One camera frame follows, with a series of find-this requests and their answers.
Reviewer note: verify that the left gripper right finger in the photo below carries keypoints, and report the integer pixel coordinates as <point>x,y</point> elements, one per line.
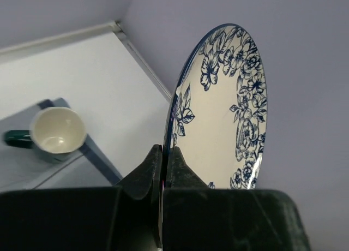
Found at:
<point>197,217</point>

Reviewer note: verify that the blue and beige cloth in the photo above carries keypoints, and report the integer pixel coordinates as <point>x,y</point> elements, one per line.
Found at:
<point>27,169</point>

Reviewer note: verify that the green mug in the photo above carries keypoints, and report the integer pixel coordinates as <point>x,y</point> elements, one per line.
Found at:
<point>55,133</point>

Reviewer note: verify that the blue floral plate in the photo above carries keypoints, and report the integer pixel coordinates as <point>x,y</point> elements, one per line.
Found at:
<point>218,112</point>

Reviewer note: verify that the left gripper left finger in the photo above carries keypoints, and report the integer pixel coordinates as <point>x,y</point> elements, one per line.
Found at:
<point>120,217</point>

